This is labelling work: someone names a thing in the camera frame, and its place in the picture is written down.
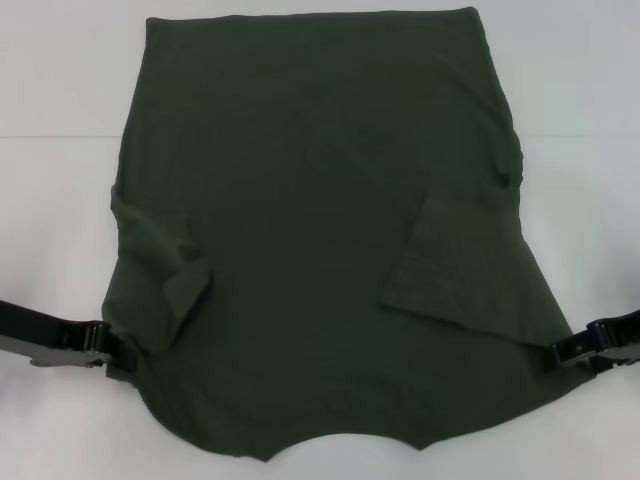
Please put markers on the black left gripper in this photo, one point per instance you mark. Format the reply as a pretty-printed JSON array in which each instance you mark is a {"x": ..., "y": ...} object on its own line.
[{"x": 45, "y": 340}]

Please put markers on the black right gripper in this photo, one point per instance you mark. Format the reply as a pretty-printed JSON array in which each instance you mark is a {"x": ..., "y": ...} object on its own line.
[{"x": 620, "y": 340}]

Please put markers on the dark green t-shirt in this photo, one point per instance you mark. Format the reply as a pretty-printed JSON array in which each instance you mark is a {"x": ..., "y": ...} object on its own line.
[{"x": 310, "y": 200}]

